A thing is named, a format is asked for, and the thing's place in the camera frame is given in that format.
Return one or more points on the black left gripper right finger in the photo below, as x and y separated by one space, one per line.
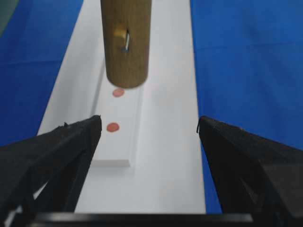
253 176

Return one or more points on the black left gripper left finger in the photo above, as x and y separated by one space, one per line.
46 173

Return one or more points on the wooden mallet hammer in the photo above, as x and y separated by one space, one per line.
126 32

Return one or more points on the large white board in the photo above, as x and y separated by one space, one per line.
51 55

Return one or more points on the small white raised block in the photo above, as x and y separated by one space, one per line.
120 112

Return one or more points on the blue table cloth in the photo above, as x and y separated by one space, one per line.
248 59

